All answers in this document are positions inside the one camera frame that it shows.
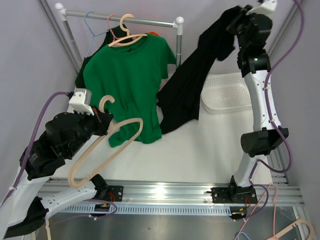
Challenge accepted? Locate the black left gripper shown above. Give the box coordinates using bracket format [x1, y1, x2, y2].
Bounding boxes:
[67, 104, 114, 157]

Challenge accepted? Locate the beige plastic hanger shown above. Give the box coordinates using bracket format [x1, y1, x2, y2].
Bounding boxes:
[108, 13, 148, 47]
[67, 94, 145, 189]

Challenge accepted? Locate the black t shirt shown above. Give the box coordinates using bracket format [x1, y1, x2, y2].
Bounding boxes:
[157, 6, 242, 134]

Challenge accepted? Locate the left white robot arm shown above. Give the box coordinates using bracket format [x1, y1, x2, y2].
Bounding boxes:
[0, 111, 113, 239]

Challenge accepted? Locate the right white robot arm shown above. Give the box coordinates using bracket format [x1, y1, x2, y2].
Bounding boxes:
[227, 5, 289, 203]

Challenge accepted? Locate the beige hanger on floor left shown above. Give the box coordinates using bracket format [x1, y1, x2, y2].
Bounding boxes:
[45, 219, 52, 240]

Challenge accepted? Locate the beige hanger on floor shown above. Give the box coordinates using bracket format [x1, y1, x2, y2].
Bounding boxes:
[267, 219, 315, 240]
[45, 219, 52, 240]

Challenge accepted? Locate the orange t shirt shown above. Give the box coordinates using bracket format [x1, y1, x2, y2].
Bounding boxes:
[147, 31, 160, 37]

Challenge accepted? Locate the dark green t shirt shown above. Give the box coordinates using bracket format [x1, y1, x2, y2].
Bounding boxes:
[74, 23, 131, 87]

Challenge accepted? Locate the blue hanger on floor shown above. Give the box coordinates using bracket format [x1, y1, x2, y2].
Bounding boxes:
[234, 232, 251, 240]

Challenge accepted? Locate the beige hanger on floor right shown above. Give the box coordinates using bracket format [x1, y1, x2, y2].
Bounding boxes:
[267, 219, 315, 240]

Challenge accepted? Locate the white plastic basket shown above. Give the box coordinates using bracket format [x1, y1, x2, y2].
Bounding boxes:
[200, 72, 252, 115]

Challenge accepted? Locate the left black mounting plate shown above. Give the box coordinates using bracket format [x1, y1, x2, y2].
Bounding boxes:
[96, 185, 124, 202]

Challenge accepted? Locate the black mounting plate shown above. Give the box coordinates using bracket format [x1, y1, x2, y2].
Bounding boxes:
[207, 186, 258, 204]
[96, 185, 124, 202]

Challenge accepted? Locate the silver clothes rack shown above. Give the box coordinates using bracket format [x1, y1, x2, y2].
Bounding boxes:
[54, 2, 185, 67]

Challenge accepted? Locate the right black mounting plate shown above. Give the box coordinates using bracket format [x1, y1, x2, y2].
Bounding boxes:
[207, 186, 258, 204]

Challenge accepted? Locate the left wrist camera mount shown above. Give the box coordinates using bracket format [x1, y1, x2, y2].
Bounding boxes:
[68, 88, 94, 116]

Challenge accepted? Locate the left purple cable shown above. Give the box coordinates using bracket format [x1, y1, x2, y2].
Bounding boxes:
[0, 91, 119, 221]

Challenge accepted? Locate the purple cable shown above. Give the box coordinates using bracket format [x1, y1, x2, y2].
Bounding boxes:
[0, 91, 119, 221]
[249, 0, 305, 208]

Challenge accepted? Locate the blue wire hanger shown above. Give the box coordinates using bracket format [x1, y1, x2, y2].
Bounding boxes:
[84, 11, 108, 58]

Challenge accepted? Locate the white slotted cable duct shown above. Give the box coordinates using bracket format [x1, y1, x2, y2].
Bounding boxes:
[58, 202, 232, 216]

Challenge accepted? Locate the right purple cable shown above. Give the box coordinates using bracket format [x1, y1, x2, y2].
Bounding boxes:
[249, 0, 305, 208]

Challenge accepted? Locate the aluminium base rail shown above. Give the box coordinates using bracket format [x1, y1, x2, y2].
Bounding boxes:
[39, 178, 305, 207]

